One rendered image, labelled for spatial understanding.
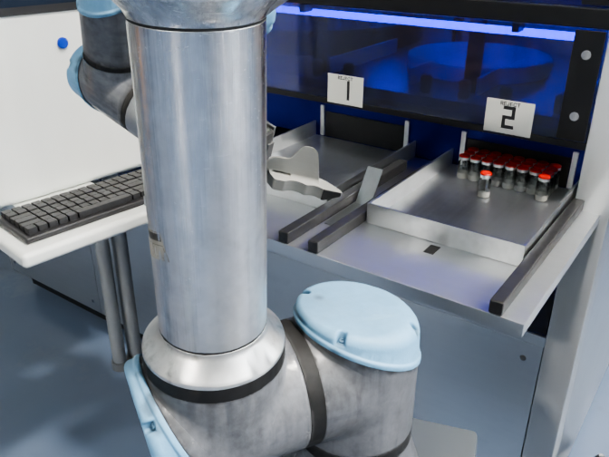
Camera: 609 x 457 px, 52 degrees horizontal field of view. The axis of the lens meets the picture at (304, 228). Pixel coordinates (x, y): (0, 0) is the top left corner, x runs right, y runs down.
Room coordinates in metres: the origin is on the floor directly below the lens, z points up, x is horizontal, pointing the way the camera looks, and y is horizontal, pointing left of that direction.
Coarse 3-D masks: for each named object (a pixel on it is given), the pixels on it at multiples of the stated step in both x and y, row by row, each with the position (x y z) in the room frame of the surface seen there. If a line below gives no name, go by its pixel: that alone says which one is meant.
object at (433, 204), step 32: (448, 160) 1.20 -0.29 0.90; (384, 192) 0.99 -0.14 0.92; (416, 192) 1.06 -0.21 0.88; (448, 192) 1.06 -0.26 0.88; (512, 192) 1.06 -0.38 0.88; (384, 224) 0.92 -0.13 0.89; (416, 224) 0.89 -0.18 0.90; (448, 224) 0.86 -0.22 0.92; (480, 224) 0.93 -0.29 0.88; (512, 224) 0.93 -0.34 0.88; (544, 224) 0.87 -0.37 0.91; (512, 256) 0.80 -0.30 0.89
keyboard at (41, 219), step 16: (128, 176) 1.28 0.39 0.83; (64, 192) 1.19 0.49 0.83; (80, 192) 1.19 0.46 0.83; (96, 192) 1.19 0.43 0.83; (112, 192) 1.19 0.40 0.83; (128, 192) 1.19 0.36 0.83; (16, 208) 1.11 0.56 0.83; (32, 208) 1.11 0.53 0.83; (48, 208) 1.11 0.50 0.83; (64, 208) 1.11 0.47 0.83; (80, 208) 1.11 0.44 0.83; (96, 208) 1.12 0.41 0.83; (112, 208) 1.14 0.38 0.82; (128, 208) 1.15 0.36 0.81; (0, 224) 1.08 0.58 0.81; (16, 224) 1.05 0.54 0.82; (32, 224) 1.04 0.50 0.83; (48, 224) 1.05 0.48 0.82; (64, 224) 1.06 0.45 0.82; (80, 224) 1.08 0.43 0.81; (32, 240) 1.01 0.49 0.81
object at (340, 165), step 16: (304, 128) 1.38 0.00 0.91; (288, 144) 1.33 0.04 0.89; (304, 144) 1.34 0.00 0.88; (320, 144) 1.34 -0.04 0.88; (336, 144) 1.34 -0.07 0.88; (352, 144) 1.34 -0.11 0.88; (320, 160) 1.23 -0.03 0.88; (336, 160) 1.23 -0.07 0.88; (352, 160) 1.23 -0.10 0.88; (368, 160) 1.23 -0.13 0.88; (384, 160) 1.15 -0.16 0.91; (320, 176) 1.15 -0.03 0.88; (336, 176) 1.15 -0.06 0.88; (352, 176) 1.06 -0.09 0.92; (272, 192) 1.06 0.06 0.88; (288, 192) 1.04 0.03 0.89
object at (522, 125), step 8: (488, 104) 1.10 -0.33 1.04; (496, 104) 1.09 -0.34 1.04; (504, 104) 1.08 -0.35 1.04; (512, 104) 1.08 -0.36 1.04; (520, 104) 1.07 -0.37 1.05; (528, 104) 1.06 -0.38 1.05; (488, 112) 1.10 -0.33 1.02; (496, 112) 1.09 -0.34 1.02; (504, 112) 1.08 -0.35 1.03; (520, 112) 1.07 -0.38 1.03; (528, 112) 1.06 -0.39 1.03; (488, 120) 1.10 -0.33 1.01; (496, 120) 1.09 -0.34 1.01; (512, 120) 1.07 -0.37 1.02; (520, 120) 1.06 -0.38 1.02; (528, 120) 1.06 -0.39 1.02; (488, 128) 1.10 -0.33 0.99; (496, 128) 1.09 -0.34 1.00; (504, 128) 1.08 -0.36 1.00; (520, 128) 1.06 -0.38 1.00; (528, 128) 1.06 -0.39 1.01; (520, 136) 1.06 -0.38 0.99; (528, 136) 1.05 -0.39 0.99
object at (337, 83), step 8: (328, 80) 1.30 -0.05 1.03; (336, 80) 1.29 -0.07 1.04; (344, 80) 1.28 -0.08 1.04; (352, 80) 1.27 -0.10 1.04; (360, 80) 1.25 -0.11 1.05; (328, 88) 1.30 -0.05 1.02; (336, 88) 1.29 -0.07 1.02; (344, 88) 1.28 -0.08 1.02; (352, 88) 1.27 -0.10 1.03; (360, 88) 1.25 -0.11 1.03; (328, 96) 1.30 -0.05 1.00; (336, 96) 1.29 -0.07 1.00; (344, 96) 1.27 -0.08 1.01; (352, 96) 1.26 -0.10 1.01; (360, 96) 1.25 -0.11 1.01; (352, 104) 1.26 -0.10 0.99; (360, 104) 1.25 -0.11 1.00
